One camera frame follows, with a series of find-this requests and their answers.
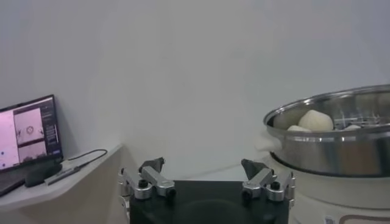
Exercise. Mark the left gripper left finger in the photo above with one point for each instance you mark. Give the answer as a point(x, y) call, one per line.
point(155, 178)

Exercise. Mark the stainless steel steamer basket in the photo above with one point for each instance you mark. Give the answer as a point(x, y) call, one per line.
point(329, 155)

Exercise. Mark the black open laptop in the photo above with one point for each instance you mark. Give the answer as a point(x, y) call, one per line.
point(30, 131)

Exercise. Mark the grey usb hub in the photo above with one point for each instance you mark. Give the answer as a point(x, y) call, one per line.
point(62, 175)

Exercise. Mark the white side table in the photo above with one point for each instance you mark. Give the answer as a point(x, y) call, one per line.
point(30, 194)

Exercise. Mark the cream electric cooking pot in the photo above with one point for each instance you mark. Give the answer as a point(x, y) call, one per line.
point(335, 194)

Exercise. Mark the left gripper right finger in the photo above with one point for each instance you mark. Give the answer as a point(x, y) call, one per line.
point(259, 179)

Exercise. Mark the white steamed baozi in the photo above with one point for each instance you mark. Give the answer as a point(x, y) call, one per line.
point(298, 128)
point(352, 127)
point(315, 120)

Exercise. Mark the black computer mouse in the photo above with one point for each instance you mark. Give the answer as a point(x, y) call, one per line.
point(42, 175)

